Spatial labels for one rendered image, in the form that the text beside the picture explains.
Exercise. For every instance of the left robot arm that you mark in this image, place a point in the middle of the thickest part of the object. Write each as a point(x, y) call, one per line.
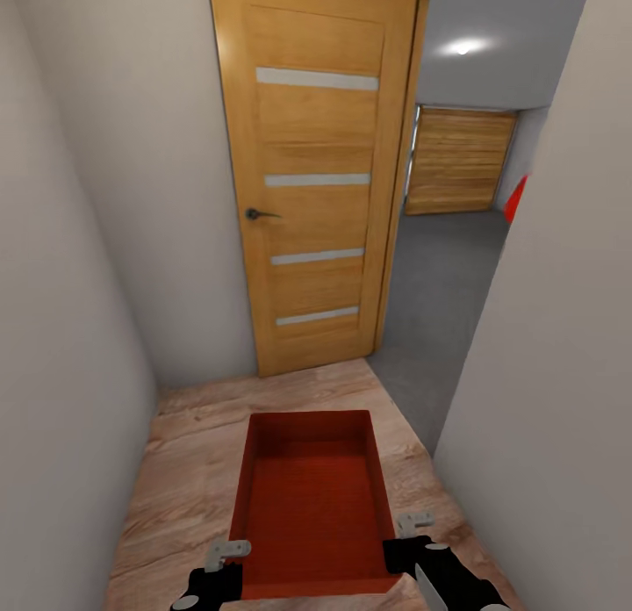
point(209, 587)

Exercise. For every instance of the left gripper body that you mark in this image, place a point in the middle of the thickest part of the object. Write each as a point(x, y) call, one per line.
point(227, 581)

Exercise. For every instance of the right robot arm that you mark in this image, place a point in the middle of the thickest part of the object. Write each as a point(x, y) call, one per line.
point(444, 583)

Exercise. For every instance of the car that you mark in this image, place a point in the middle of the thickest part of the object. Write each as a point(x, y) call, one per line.
point(513, 201)

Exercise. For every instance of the garage door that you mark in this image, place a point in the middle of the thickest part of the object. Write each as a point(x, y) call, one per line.
point(457, 159)

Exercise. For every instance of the storage box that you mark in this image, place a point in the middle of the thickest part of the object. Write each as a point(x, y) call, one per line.
point(312, 502)

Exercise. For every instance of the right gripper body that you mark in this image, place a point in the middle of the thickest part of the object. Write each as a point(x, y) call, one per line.
point(396, 553)

